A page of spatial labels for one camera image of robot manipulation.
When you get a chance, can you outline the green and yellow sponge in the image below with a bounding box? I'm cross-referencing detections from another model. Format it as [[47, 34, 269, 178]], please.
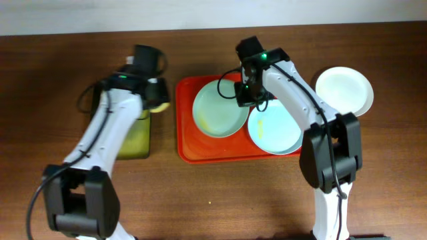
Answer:
[[149, 103, 170, 113]]

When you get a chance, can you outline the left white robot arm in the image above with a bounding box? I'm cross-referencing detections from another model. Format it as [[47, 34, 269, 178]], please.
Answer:
[[29, 45, 170, 239]]

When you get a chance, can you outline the light blue plate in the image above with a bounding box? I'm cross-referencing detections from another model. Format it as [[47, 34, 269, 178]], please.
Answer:
[[248, 99, 303, 155]]

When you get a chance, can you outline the white plate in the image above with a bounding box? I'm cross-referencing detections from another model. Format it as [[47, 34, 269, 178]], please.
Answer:
[[315, 67, 374, 117]]

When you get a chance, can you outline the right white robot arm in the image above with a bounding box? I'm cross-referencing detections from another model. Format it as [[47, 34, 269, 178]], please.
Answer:
[[236, 36, 362, 239]]

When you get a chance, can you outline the red plastic tray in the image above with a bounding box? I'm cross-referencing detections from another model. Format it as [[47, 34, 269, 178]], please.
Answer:
[[175, 75, 281, 164]]

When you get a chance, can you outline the mint green plate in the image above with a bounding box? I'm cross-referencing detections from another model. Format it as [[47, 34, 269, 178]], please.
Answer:
[[192, 79, 250, 138]]

